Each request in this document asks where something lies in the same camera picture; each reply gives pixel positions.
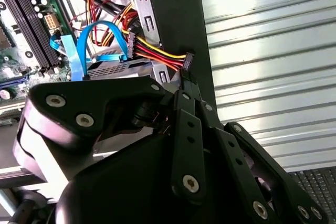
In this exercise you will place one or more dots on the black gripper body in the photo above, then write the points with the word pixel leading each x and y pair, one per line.
pixel 126 182

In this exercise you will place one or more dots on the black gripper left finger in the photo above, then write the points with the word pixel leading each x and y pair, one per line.
pixel 189 155

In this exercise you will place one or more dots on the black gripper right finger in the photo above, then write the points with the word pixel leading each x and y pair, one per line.
pixel 231 155

